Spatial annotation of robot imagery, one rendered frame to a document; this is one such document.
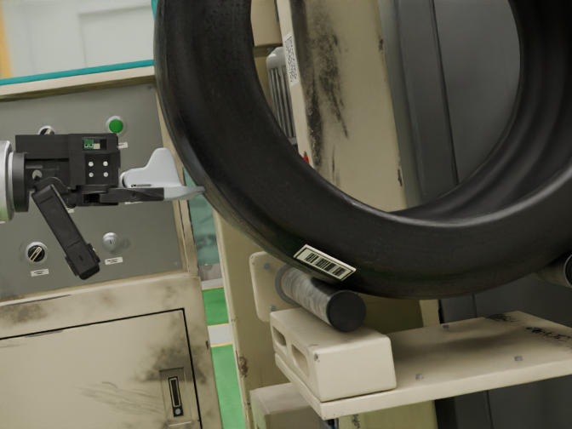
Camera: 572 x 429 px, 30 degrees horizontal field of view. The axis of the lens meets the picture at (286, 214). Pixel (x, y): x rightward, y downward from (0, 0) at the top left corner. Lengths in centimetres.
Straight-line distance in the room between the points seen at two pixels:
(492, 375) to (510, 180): 34
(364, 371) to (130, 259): 82
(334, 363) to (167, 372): 76
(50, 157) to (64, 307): 70
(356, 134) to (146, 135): 50
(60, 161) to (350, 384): 41
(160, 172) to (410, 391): 37
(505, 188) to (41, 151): 63
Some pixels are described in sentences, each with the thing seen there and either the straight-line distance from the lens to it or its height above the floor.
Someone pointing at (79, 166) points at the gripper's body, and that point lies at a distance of 119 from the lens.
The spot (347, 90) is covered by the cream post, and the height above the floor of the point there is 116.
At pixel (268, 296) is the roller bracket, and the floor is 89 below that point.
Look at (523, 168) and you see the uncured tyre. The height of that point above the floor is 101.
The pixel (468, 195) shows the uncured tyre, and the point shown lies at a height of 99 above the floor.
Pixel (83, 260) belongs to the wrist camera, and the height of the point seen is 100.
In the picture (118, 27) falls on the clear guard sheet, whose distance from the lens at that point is 191.
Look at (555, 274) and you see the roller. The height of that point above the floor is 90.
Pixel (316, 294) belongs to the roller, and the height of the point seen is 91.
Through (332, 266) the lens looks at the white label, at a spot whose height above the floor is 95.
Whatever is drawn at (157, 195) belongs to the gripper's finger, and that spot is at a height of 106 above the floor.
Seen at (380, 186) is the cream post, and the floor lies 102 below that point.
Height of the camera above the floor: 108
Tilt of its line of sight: 3 degrees down
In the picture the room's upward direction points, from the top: 8 degrees counter-clockwise
